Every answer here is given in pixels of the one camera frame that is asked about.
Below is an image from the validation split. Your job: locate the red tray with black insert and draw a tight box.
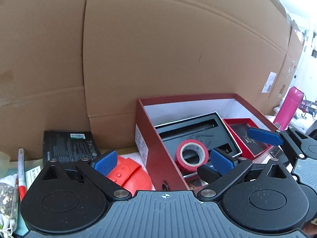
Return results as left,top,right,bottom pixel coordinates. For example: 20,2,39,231
222,118,273,161

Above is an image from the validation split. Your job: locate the red tape roll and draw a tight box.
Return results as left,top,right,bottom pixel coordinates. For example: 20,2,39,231
175,139,209,174

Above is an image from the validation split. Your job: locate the yellow medicine box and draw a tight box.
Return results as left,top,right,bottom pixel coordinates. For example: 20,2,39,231
25,166,41,189

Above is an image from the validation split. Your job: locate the pink thermos bottle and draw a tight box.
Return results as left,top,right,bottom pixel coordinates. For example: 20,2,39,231
273,86,304,131

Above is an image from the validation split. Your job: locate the orange rubber slipper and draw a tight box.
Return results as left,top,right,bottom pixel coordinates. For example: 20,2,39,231
107,156,153,195

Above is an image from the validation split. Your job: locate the black rectangular box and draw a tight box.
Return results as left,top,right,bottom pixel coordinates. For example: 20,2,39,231
42,131,101,167

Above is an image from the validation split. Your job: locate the black foam insert tray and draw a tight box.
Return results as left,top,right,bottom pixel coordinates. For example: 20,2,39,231
155,112,242,157

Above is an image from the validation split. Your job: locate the white label sticker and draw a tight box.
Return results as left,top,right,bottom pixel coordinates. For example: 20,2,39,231
262,72,277,93

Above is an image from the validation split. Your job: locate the large dark red box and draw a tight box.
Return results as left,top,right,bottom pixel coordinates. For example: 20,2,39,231
135,93,276,191

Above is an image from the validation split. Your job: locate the red cap white marker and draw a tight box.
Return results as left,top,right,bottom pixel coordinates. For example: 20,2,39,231
18,148,27,201

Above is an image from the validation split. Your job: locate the clear plastic bowl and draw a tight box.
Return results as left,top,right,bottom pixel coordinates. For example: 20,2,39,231
0,152,10,178

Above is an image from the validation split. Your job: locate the brown cardboard backdrop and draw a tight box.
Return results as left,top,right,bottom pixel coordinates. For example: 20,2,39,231
1,0,303,160

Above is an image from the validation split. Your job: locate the drawstring pouch of nuts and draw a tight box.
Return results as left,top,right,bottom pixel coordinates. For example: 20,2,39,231
0,174,19,238

